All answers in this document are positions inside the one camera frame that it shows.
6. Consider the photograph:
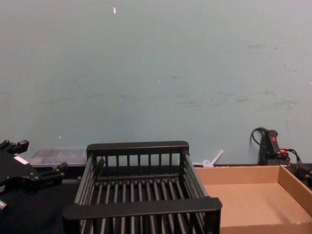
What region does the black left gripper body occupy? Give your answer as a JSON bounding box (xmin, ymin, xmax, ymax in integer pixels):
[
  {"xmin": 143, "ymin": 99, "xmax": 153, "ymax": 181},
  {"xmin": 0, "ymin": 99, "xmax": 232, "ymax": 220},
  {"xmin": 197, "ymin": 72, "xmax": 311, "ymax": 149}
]
[{"xmin": 0, "ymin": 151, "xmax": 40, "ymax": 196}]

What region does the clear plastic case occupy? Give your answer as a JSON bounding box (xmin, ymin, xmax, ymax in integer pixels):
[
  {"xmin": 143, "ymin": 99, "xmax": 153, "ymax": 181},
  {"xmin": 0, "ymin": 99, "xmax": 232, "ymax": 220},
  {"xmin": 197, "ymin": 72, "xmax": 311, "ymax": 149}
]
[{"xmin": 27, "ymin": 146, "xmax": 88, "ymax": 169}]

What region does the shallow brown cardboard tray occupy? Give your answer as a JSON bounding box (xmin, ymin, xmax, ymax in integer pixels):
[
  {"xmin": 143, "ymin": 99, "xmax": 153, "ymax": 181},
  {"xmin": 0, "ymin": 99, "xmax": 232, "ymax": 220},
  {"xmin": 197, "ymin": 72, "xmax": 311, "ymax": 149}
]
[{"xmin": 195, "ymin": 165, "xmax": 312, "ymax": 234}]

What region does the black rack with steel bars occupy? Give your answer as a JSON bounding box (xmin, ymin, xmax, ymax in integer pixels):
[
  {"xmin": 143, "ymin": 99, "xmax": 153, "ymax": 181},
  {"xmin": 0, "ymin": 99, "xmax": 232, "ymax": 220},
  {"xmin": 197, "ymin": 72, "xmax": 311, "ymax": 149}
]
[{"xmin": 61, "ymin": 140, "xmax": 223, "ymax": 234}]

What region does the white three-armed plastic piece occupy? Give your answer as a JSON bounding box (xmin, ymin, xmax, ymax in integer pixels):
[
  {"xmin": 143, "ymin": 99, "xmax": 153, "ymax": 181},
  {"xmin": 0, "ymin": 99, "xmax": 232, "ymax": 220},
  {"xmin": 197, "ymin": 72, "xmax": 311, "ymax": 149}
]
[{"xmin": 201, "ymin": 149, "xmax": 225, "ymax": 169}]

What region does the black corded tool red switch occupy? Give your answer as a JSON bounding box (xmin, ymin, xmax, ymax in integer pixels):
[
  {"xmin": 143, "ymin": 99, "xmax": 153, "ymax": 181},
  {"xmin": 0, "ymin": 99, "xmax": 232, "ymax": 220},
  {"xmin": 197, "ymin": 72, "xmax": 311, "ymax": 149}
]
[{"xmin": 250, "ymin": 126, "xmax": 303, "ymax": 172}]

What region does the plain pale wall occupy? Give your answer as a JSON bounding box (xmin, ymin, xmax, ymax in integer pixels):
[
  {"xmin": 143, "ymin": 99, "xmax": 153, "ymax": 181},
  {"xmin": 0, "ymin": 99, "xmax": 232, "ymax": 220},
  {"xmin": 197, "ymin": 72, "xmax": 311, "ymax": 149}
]
[{"xmin": 0, "ymin": 0, "xmax": 312, "ymax": 169}]

